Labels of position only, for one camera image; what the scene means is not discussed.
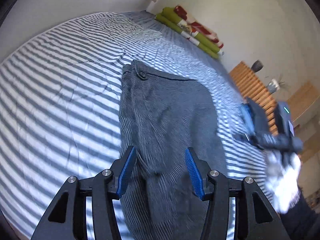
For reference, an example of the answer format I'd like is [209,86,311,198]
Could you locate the grey houndstooth trousers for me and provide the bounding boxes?
[119,61,227,239]

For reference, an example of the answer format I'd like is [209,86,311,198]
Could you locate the right white gloved hand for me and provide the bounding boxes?
[265,151,301,214]

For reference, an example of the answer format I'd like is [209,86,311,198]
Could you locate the dark blue folded garment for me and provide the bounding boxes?
[246,97,270,135]

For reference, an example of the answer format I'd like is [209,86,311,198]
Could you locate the wooden cabinet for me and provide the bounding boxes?
[287,81,319,128]

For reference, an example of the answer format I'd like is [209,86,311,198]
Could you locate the light blue folded garment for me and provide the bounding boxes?
[240,104,255,135]

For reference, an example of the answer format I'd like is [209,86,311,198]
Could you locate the white pot with plant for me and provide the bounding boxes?
[266,74,290,94]

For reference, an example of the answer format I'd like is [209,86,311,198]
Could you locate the wooden slatted headboard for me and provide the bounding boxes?
[229,61,278,135]

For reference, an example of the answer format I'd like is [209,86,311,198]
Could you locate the dark grey vase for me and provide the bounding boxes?
[251,60,264,73]

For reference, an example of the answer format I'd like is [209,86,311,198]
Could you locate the blue white striped bed cover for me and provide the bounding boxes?
[1,11,266,238]

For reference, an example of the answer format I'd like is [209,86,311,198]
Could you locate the lower green folded blanket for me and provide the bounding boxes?
[155,14,219,59]

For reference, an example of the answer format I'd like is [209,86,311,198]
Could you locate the green folded blanket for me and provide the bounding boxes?
[155,14,219,59]
[160,7,224,56]

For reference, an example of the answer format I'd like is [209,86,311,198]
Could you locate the red white floral blanket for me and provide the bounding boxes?
[174,5,224,49]

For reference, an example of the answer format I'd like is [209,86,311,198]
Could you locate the upper green folded blanket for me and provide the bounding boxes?
[160,7,224,56]

